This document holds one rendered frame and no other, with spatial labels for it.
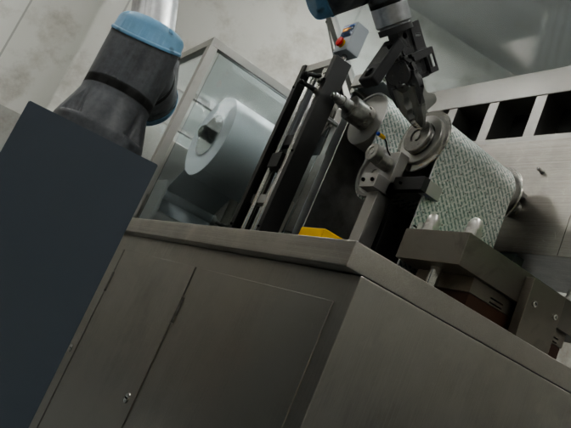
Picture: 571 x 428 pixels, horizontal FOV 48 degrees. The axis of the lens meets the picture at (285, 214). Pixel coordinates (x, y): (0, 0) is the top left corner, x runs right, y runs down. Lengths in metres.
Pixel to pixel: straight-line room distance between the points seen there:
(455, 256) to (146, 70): 0.59
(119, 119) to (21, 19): 4.47
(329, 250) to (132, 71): 0.41
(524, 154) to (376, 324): 0.87
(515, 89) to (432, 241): 0.77
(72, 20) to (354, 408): 4.79
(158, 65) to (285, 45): 4.71
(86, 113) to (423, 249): 0.62
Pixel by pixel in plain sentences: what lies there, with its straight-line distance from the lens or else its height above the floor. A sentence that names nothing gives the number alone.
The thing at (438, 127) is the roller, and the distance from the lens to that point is 1.38.
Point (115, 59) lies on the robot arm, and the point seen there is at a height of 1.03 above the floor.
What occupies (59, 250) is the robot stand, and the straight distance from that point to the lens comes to 0.95.
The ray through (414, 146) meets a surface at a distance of 1.38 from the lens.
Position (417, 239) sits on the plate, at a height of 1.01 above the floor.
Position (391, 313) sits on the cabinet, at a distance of 0.94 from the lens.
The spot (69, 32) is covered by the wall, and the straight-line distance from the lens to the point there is 5.43.
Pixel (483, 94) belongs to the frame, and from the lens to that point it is 1.92.
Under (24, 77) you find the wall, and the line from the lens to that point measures 5.32.
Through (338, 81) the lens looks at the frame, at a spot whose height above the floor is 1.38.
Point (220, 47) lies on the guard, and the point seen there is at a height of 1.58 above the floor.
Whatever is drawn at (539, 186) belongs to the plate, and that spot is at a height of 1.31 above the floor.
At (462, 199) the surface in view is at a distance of 1.40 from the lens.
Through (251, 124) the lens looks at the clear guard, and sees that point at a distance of 2.28.
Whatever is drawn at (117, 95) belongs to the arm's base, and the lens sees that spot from 1.03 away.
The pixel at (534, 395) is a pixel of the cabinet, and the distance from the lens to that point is 1.21.
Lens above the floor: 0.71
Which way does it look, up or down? 12 degrees up
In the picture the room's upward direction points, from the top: 24 degrees clockwise
